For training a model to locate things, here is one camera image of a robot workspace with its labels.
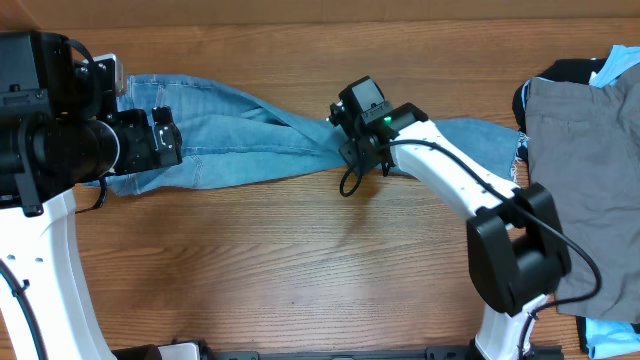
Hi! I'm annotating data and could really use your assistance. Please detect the light blue denim jeans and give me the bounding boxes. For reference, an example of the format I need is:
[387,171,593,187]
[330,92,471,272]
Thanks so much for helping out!
[84,73,524,197]

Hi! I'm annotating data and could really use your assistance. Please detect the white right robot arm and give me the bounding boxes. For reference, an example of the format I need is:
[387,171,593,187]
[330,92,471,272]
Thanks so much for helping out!
[328,101,571,359]

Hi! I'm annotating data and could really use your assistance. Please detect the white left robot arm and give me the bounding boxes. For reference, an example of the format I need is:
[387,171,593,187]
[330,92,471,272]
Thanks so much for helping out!
[1,31,211,359]

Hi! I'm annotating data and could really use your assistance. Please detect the black folded garment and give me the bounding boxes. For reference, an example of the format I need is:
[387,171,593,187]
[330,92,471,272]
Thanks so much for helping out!
[512,58,606,133]

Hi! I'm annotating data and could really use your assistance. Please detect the light blue folded garment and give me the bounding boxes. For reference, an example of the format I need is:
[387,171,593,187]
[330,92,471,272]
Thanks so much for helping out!
[529,45,639,359]

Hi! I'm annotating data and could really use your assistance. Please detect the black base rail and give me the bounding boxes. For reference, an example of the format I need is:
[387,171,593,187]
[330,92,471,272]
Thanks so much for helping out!
[199,344,564,360]

